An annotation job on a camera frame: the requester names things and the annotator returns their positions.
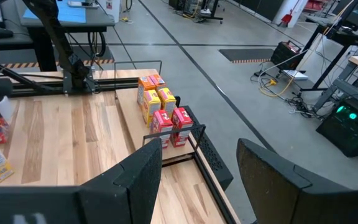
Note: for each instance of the black metal shelf end bracket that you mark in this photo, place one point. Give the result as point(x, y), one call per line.
point(138, 61)
point(185, 129)

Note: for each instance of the grey desk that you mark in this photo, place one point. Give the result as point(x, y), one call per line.
point(98, 21)

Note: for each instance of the black perforated shelf back panel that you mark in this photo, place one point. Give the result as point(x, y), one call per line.
point(213, 155)

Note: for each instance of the black hazard-striped floor mat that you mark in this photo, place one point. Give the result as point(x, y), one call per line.
point(244, 54)
point(107, 54)

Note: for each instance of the black computer tower green lights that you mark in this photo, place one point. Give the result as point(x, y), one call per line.
point(346, 133)

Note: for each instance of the white bin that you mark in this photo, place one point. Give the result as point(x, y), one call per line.
point(113, 12)

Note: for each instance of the black equipment rack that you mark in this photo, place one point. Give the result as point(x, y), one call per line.
point(182, 4)

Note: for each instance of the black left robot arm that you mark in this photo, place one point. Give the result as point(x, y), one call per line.
point(57, 37)

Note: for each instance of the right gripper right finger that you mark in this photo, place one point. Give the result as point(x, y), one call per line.
point(278, 193)

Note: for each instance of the black equipment case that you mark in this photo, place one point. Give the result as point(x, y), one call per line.
point(286, 57)

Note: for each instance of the black standing desk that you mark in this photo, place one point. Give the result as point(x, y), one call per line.
point(337, 63)

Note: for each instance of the white floor box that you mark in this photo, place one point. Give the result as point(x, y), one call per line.
point(297, 75)

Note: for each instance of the blue desk mat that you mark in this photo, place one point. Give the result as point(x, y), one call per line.
point(61, 14)

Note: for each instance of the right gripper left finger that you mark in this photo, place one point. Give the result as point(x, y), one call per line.
point(129, 199)

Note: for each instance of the black desk leg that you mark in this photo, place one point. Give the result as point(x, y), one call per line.
point(42, 49)

